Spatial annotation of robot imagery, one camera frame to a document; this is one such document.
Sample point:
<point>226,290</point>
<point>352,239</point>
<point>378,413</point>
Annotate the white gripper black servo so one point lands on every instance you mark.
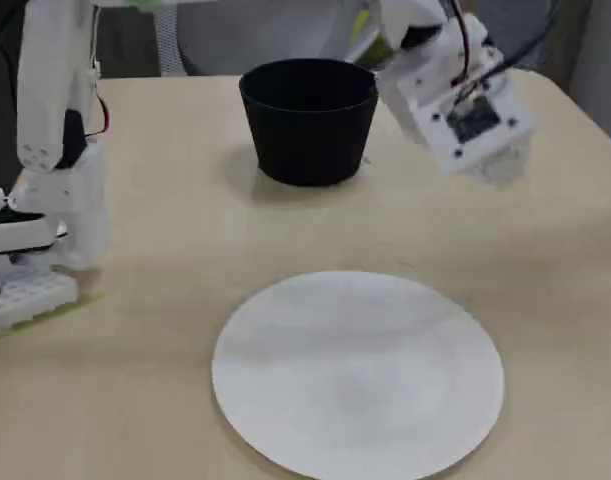
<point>505,167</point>

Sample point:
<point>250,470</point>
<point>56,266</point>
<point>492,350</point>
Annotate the black pot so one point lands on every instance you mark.
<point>310,140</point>

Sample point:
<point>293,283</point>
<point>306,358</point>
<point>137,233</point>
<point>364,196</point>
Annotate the white round plate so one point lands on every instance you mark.
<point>360,380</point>

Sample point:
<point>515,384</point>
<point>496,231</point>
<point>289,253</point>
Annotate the white chair green cushion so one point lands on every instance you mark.
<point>265,30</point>

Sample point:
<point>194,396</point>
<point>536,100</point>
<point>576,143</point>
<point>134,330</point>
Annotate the green tape strip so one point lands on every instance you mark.
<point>142,4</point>

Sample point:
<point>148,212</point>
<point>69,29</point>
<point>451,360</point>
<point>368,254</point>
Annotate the yellow-green base sheet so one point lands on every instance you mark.
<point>92,299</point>

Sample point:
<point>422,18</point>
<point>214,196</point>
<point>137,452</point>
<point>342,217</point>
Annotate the white wrist camera board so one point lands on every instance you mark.
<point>435,135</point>

